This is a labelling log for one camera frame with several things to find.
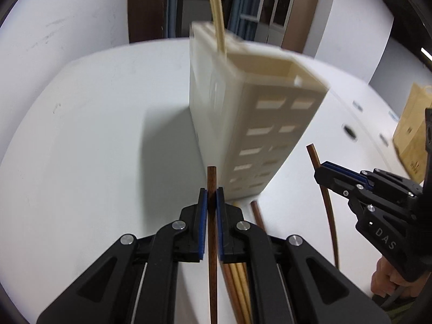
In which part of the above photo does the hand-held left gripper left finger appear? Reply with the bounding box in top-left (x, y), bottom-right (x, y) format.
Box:
top-left (36, 187), bottom-right (207, 324)

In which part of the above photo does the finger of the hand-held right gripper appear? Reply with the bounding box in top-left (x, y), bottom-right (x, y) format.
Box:
top-left (314, 162), bottom-right (421, 218)
top-left (359, 168), bottom-right (423, 198)

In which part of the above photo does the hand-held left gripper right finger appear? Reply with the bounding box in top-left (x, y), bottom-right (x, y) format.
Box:
top-left (216, 186), bottom-right (392, 324)

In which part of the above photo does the dark brown wooden chopstick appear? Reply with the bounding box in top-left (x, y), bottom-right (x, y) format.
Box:
top-left (250, 201), bottom-right (267, 233)
top-left (207, 166), bottom-right (218, 324)
top-left (306, 144), bottom-right (340, 269)
top-left (221, 264), bottom-right (245, 324)

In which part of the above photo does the light bamboo chopstick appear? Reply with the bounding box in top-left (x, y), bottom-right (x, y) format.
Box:
top-left (209, 0), bottom-right (227, 55)
top-left (229, 263), bottom-right (249, 324)
top-left (236, 262), bottom-right (253, 324)

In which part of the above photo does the cream plastic utensil holder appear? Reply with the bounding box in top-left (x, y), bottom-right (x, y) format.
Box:
top-left (188, 20), bottom-right (330, 200)

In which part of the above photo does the person's right hand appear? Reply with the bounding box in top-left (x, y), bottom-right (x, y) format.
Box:
top-left (371, 256), bottom-right (426, 299)

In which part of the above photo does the cardboard box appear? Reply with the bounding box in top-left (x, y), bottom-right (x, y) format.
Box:
top-left (392, 83), bottom-right (432, 184)

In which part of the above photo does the yellow-green shirt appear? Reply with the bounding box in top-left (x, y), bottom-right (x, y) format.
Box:
top-left (381, 295), bottom-right (422, 321)

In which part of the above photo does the brown glass-door cabinet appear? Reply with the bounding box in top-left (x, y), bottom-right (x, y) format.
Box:
top-left (268, 0), bottom-right (323, 57)

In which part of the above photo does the blue curtain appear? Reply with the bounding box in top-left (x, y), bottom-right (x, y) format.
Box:
top-left (167, 0), bottom-right (178, 38)
top-left (229, 0), bottom-right (268, 42)

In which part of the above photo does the dark wooden door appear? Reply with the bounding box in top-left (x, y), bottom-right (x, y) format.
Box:
top-left (127, 0), bottom-right (184, 43)

